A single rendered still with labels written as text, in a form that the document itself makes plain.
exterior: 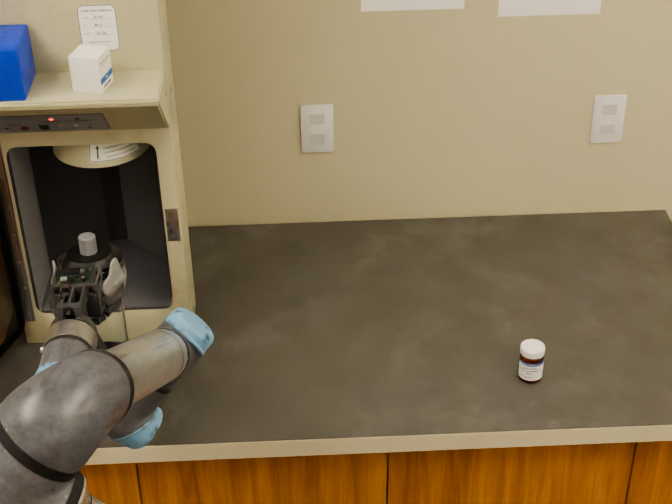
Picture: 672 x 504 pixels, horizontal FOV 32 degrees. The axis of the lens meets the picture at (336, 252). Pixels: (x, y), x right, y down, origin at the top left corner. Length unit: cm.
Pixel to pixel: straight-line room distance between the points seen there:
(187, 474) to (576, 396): 72
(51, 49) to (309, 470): 86
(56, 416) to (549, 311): 128
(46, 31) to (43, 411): 84
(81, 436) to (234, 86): 129
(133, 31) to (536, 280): 99
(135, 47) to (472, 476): 97
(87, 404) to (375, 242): 131
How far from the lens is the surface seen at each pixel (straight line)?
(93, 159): 210
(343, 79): 246
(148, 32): 196
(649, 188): 272
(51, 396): 131
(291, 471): 214
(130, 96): 190
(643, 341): 231
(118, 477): 216
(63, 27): 198
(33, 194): 227
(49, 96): 193
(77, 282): 183
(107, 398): 134
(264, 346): 224
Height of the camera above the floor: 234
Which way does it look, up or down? 34 degrees down
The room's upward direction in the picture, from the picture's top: 1 degrees counter-clockwise
